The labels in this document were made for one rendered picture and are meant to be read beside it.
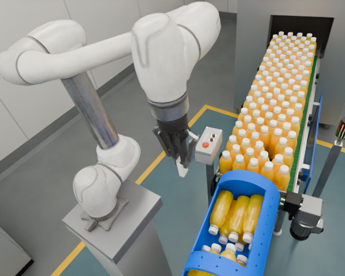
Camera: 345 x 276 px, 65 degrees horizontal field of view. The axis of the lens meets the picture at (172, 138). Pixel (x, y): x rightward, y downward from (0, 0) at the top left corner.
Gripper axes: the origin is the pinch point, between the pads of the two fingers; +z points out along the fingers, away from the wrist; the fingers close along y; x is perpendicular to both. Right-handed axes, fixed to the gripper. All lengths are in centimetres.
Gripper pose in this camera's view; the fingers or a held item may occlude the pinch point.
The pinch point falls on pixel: (182, 165)
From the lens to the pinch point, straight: 78.0
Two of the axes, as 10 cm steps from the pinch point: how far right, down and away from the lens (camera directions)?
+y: -8.7, -2.3, 4.3
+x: -4.6, 6.7, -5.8
